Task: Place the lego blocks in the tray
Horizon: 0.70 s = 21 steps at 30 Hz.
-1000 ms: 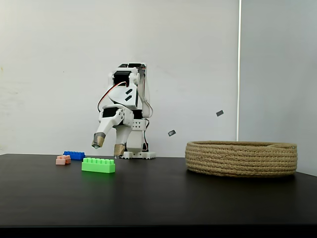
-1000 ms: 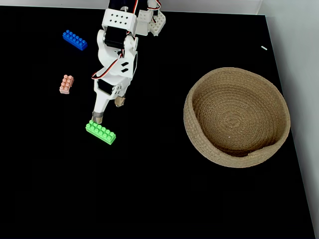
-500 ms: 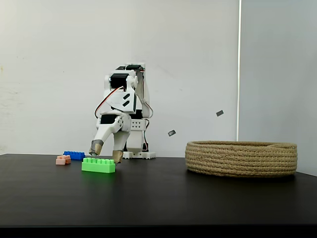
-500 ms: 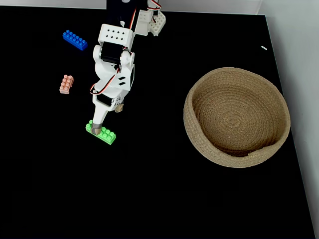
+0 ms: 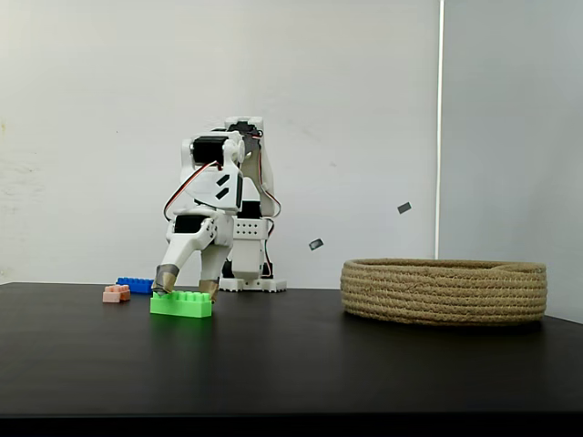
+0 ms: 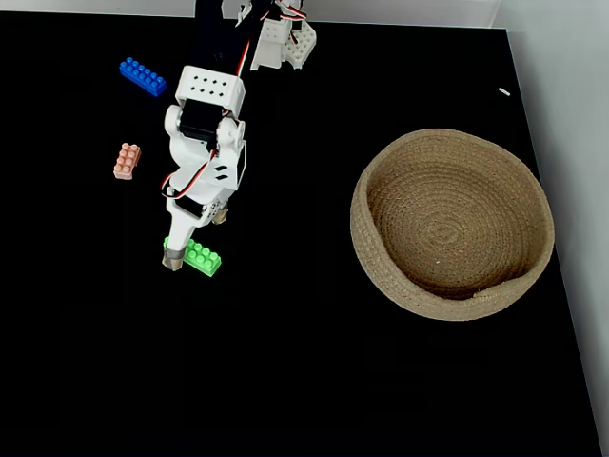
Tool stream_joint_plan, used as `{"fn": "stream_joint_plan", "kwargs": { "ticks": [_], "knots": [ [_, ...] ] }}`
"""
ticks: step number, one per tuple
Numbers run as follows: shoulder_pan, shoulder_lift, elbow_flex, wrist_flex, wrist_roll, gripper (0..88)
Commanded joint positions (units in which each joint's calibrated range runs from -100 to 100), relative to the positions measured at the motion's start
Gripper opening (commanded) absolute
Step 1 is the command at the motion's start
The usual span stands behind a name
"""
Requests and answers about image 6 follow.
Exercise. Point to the green lego block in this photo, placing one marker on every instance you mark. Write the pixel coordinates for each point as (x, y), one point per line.
(204, 257)

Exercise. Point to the pink lego block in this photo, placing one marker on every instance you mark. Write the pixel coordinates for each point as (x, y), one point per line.
(127, 162)

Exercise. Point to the blue lego block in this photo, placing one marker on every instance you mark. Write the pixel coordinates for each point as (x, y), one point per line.
(143, 77)

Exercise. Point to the small white scrap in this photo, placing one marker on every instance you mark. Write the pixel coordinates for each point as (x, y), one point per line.
(504, 91)

